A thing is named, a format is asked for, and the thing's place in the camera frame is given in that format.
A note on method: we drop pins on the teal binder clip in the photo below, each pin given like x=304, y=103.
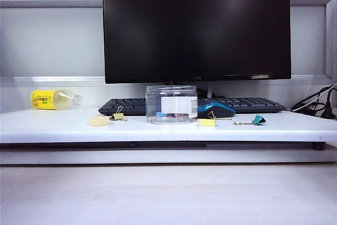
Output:
x=259, y=120

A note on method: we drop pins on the clear plastic jar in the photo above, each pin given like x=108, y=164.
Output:
x=154, y=98

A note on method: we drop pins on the pink binder clip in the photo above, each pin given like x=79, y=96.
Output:
x=179, y=115

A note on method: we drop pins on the silver monitor stand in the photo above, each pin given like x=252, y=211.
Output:
x=209, y=90

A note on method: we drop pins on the black keyboard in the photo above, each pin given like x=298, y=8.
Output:
x=123, y=106

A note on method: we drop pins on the blue and black mouse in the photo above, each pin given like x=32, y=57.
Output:
x=218, y=110

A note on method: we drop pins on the black computer monitor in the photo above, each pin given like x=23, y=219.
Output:
x=194, y=24

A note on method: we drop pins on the white desk riser board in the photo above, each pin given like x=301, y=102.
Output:
x=65, y=130

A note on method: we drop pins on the plastic bottle yellow label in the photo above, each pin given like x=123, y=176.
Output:
x=42, y=99

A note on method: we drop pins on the black riser foot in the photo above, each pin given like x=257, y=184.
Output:
x=319, y=146

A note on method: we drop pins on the black power plug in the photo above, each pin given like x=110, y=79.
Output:
x=327, y=113

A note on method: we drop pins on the aluminium partition frame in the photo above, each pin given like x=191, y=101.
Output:
x=52, y=1

